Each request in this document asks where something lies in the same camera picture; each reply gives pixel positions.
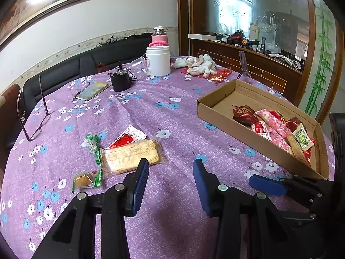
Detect clear biscuit pack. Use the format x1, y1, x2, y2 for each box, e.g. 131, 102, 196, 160
101, 139, 167, 178

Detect small green cake packet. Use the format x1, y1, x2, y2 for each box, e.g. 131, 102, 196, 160
71, 169, 103, 194

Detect green white candy wrapper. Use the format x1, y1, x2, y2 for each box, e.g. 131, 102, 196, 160
81, 133, 102, 167

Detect large red snack bag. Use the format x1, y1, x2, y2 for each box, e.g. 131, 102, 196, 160
285, 116, 302, 132

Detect red white snack packet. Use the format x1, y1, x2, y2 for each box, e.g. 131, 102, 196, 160
108, 125, 147, 149

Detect pink candy bar wrapper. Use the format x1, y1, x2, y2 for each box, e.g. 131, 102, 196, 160
255, 109, 292, 139

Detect cardboard tray box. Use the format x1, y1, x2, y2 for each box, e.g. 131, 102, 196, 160
197, 80, 329, 180

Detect purple floral tablecloth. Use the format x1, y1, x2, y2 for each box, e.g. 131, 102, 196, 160
0, 56, 336, 259

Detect small red foil snack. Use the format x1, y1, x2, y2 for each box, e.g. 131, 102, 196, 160
233, 105, 259, 125

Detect smartphone on table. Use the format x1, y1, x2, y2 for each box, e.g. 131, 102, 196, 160
76, 82, 109, 101

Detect black round container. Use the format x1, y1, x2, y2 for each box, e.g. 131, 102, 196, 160
109, 62, 133, 92

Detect red envelope on table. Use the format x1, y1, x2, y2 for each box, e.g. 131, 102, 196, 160
180, 66, 233, 83

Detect eyeglasses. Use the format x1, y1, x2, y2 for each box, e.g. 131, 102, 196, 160
16, 74, 51, 142

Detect white gloves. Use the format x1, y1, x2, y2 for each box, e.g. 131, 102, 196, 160
174, 54, 217, 78

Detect white plastic jar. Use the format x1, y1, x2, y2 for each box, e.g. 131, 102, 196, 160
146, 46, 171, 77

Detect black sofa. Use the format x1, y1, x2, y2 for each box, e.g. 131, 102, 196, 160
19, 33, 151, 120

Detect brown chair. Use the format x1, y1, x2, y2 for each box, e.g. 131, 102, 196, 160
0, 84, 22, 168

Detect pink thermos bottle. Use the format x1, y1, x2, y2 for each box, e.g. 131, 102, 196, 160
149, 26, 168, 47

